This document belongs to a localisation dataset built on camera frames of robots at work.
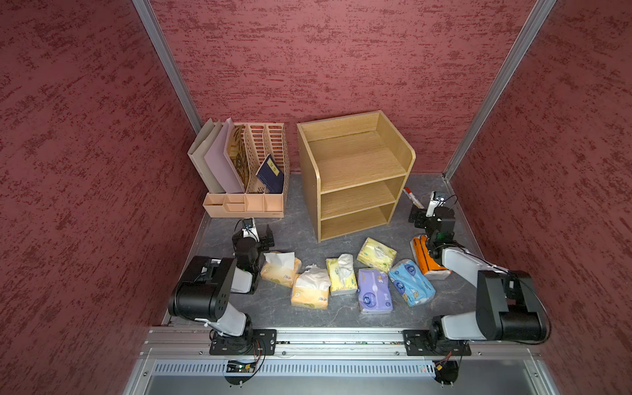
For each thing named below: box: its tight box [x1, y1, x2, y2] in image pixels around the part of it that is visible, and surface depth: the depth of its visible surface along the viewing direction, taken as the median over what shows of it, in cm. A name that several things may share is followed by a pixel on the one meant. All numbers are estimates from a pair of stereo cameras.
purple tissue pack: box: [357, 268, 394, 315], surface depth 81 cm
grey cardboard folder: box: [186, 118, 225, 194], surface depth 93 cm
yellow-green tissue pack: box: [325, 253, 358, 297], surface depth 84 cm
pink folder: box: [204, 116, 247, 194], surface depth 94 cm
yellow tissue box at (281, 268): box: [259, 251, 303, 289], surface depth 86 cm
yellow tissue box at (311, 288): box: [291, 264, 331, 311], surface depth 81 cm
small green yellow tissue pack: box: [356, 237, 398, 274], surface depth 91 cm
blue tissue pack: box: [388, 259, 437, 307], surface depth 85 cm
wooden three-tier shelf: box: [297, 110, 417, 244], surface depth 87 cm
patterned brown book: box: [223, 117, 259, 194], surface depth 105 cm
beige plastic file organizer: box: [187, 116, 290, 219], surface depth 103 cm
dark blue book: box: [255, 153, 284, 194], surface depth 107 cm
